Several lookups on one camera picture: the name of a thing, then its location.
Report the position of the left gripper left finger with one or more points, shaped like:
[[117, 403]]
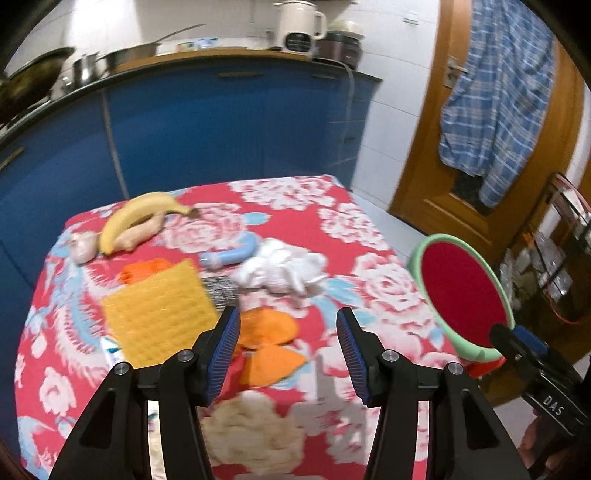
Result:
[[110, 438]]

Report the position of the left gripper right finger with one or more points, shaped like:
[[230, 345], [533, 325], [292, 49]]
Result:
[[466, 439]]

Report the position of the yellow foam fruit net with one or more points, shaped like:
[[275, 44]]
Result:
[[156, 317]]

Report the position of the steel wool scrubber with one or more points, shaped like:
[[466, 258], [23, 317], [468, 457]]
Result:
[[222, 290]]

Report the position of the white cloth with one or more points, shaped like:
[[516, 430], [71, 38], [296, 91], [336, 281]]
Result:
[[282, 269]]

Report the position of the light blue curved pipe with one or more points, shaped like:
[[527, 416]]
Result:
[[247, 247]]

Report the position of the blue white cardboard box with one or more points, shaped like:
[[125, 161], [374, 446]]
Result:
[[111, 351]]

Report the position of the red green trash basin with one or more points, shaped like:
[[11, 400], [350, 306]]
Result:
[[464, 292]]

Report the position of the blue kitchen cabinets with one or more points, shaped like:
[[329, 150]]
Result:
[[158, 128]]

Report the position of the red plastic stool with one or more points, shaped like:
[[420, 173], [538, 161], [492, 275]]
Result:
[[478, 370]]

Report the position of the clear plastic bags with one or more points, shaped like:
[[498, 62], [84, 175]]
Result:
[[537, 269]]

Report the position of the red floral tablecloth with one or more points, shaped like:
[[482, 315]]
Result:
[[60, 363]]

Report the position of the garlic bulb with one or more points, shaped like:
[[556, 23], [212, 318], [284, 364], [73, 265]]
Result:
[[83, 247]]

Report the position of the ginger root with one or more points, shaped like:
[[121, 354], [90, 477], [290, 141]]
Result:
[[132, 237]]

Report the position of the wooden door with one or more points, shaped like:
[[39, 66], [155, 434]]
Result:
[[435, 198]]

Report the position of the yellow banana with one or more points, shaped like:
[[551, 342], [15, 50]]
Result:
[[137, 210]]

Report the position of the blue plaid shirt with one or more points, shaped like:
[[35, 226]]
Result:
[[491, 123]]

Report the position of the black wok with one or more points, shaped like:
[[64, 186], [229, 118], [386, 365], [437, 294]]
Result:
[[32, 82]]

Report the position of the small steel cup pot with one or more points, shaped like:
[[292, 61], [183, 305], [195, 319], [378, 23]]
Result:
[[84, 72]]

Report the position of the steel frying pan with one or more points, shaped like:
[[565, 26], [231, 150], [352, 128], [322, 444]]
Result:
[[115, 59]]

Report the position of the dark rice cooker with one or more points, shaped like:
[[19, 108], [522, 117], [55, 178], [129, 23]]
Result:
[[342, 43]]

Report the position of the white electric kettle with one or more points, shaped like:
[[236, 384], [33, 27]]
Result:
[[299, 27]]

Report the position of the black wire rack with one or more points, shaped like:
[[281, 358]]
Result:
[[561, 213]]

